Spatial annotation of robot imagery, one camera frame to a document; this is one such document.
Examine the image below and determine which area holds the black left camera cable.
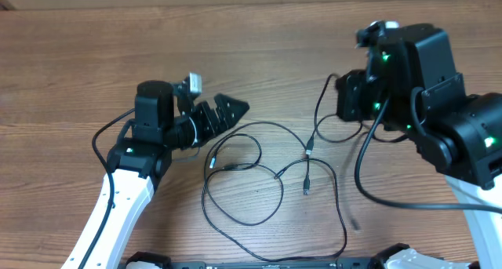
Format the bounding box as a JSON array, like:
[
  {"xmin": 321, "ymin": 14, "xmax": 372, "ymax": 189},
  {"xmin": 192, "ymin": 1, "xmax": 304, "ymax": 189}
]
[{"xmin": 77, "ymin": 107, "xmax": 136, "ymax": 269}]

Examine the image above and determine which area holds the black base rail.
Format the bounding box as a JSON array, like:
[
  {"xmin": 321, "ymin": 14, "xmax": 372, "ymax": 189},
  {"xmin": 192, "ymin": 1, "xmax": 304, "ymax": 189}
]
[{"xmin": 117, "ymin": 243, "xmax": 479, "ymax": 269}]

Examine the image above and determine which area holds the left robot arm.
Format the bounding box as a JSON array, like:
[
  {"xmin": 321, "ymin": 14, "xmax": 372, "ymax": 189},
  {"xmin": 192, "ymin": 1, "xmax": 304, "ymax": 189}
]
[{"xmin": 64, "ymin": 75, "xmax": 249, "ymax": 268}]

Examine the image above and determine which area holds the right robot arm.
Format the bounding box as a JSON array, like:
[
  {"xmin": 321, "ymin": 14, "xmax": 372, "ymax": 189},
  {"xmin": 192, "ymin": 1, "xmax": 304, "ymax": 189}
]
[{"xmin": 335, "ymin": 21, "xmax": 501, "ymax": 268}]

